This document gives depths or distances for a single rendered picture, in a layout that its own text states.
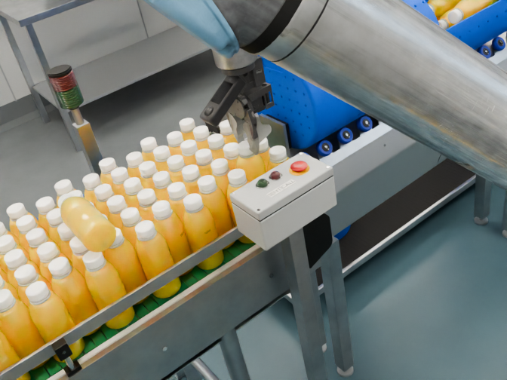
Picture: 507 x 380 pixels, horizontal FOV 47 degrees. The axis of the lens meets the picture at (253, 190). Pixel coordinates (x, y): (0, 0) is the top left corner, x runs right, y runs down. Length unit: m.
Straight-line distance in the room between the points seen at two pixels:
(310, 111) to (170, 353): 0.65
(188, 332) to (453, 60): 0.92
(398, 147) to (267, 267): 0.57
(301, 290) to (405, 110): 0.84
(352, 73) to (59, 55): 4.23
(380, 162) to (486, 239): 1.12
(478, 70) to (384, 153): 1.07
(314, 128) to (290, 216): 0.33
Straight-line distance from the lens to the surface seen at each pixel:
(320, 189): 1.22
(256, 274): 1.37
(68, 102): 1.61
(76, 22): 4.72
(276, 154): 1.33
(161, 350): 1.33
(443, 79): 0.59
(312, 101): 1.41
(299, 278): 1.35
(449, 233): 2.73
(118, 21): 4.84
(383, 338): 2.31
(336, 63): 0.54
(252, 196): 1.17
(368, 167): 1.65
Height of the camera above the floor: 1.78
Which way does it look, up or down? 35 degrees down
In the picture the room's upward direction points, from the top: 12 degrees counter-clockwise
